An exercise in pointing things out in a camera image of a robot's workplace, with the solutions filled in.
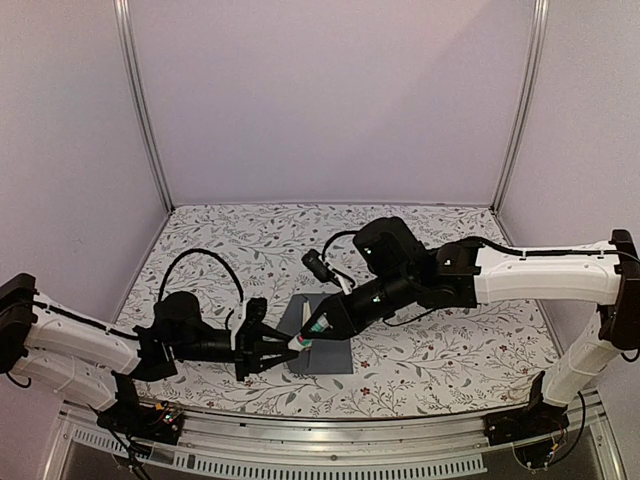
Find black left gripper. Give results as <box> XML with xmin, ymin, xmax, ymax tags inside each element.
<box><xmin>171</xmin><ymin>323</ymin><xmax>299</xmax><ymax>382</ymax></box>

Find right aluminium frame post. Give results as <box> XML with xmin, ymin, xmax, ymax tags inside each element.
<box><xmin>491</xmin><ymin>0</ymin><xmax>550</xmax><ymax>216</ymax></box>

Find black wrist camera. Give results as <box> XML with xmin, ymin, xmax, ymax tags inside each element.
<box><xmin>302</xmin><ymin>249</ymin><xmax>338</xmax><ymax>284</ymax></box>
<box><xmin>245</xmin><ymin>297</ymin><xmax>268</xmax><ymax>326</ymax></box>

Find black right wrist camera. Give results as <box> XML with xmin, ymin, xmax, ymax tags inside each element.
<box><xmin>302</xmin><ymin>249</ymin><xmax>338</xmax><ymax>284</ymax></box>

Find black left camera cable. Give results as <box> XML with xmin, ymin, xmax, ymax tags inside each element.
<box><xmin>162</xmin><ymin>248</ymin><xmax>247</xmax><ymax>311</ymax></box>

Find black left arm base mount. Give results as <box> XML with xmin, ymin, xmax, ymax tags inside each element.
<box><xmin>96</xmin><ymin>373</ymin><xmax>184</xmax><ymax>445</ymax></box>

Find aluminium slotted front rail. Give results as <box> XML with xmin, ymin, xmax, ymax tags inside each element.
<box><xmin>42</xmin><ymin>392</ymin><xmax>630</xmax><ymax>479</ymax></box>

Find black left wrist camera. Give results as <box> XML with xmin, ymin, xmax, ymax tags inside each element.
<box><xmin>245</xmin><ymin>297</ymin><xmax>268</xmax><ymax>326</ymax></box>

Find black camera cable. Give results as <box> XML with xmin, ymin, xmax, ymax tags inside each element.
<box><xmin>162</xmin><ymin>248</ymin><xmax>247</xmax><ymax>311</ymax></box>
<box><xmin>319</xmin><ymin>229</ymin><xmax>361</xmax><ymax>266</ymax></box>

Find left aluminium frame post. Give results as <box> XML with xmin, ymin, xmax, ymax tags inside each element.
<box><xmin>113</xmin><ymin>0</ymin><xmax>175</xmax><ymax>215</ymax></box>

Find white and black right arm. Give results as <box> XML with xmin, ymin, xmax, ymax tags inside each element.
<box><xmin>290</xmin><ymin>217</ymin><xmax>639</xmax><ymax>436</ymax></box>

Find floral patterned table mat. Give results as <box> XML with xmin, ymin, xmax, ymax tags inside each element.
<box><xmin>117</xmin><ymin>204</ymin><xmax>558</xmax><ymax>419</ymax></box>

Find black right camera cable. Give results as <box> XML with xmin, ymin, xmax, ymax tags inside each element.
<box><xmin>319</xmin><ymin>229</ymin><xmax>361</xmax><ymax>266</ymax></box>

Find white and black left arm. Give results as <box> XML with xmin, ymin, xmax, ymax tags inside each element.
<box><xmin>1</xmin><ymin>273</ymin><xmax>305</xmax><ymax>434</ymax></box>

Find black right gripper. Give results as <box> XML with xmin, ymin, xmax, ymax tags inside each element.
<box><xmin>298</xmin><ymin>271</ymin><xmax>416</xmax><ymax>344</ymax></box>

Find green glue stick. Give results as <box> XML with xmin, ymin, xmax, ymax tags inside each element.
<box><xmin>288</xmin><ymin>317</ymin><xmax>330</xmax><ymax>352</ymax></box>

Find aluminium frame post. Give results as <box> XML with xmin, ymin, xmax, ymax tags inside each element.
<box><xmin>113</xmin><ymin>0</ymin><xmax>175</xmax><ymax>215</ymax></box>
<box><xmin>491</xmin><ymin>0</ymin><xmax>550</xmax><ymax>216</ymax></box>

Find grey-blue envelope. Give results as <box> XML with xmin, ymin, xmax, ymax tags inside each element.
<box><xmin>277</xmin><ymin>293</ymin><xmax>354</xmax><ymax>375</ymax></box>

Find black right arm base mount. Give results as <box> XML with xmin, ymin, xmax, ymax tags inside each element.
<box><xmin>482</xmin><ymin>372</ymin><xmax>569</xmax><ymax>446</ymax></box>

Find beige lined letter paper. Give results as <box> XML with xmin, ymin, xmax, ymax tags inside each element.
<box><xmin>301</xmin><ymin>300</ymin><xmax>312</xmax><ymax>328</ymax></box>

